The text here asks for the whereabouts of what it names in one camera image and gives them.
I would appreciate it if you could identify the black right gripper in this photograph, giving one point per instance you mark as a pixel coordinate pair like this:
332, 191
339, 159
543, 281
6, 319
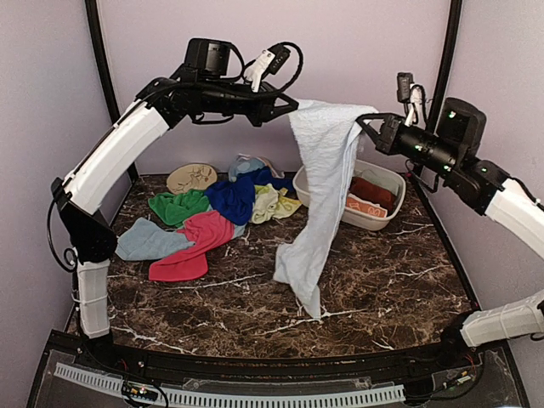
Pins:
386, 141

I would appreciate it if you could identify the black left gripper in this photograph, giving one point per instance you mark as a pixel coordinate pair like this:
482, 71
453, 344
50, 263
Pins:
263, 107

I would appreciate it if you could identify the large pale blue towel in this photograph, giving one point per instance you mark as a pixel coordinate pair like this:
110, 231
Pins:
327, 136

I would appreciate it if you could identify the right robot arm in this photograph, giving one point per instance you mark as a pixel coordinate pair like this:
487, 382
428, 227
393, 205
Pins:
497, 224

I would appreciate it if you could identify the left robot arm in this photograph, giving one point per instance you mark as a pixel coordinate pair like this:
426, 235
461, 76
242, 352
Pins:
77, 197

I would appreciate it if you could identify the brown rolled towel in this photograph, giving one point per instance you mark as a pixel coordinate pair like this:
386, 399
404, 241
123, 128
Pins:
368, 191

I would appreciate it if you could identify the white plastic basin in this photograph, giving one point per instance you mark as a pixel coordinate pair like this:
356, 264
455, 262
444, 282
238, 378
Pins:
367, 215

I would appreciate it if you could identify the light blue dotted towel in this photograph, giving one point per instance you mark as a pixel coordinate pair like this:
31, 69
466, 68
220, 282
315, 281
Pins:
246, 164

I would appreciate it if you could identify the orange patterned rolled towel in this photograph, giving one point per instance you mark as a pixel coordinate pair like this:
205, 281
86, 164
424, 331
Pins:
355, 203

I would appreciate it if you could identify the pale yellow patterned towel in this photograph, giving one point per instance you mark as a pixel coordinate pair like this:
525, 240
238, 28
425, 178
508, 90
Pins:
272, 203

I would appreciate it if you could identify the royal blue towel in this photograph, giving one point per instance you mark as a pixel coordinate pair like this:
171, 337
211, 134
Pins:
234, 200

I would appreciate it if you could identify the beige bird-painted plate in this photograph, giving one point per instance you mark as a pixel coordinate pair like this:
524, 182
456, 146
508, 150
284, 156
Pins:
194, 176

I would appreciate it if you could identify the pink towel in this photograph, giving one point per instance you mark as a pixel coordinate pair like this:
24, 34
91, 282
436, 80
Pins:
207, 230

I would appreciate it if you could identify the green towel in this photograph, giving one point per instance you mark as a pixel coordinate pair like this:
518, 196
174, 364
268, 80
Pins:
173, 209

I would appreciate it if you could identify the grey-blue towel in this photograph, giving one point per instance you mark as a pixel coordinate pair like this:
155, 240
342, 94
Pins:
147, 241

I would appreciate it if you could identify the black right frame post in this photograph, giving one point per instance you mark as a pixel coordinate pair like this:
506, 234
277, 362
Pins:
447, 56

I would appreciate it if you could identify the black frame post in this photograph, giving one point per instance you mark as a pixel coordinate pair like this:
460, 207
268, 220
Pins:
447, 56
97, 40

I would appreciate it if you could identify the black left frame post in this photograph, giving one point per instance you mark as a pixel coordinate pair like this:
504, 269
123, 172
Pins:
97, 40

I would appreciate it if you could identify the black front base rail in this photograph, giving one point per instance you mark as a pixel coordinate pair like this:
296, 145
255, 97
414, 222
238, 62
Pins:
412, 364

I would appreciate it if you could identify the white slotted cable duct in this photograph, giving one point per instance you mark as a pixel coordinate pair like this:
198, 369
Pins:
208, 393

